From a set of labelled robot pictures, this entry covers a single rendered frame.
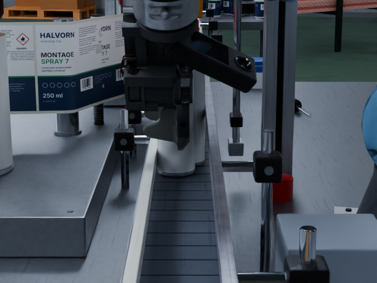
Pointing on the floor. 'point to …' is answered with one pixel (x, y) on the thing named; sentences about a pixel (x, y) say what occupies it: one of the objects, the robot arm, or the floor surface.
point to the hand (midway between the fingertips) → (185, 141)
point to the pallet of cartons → (50, 9)
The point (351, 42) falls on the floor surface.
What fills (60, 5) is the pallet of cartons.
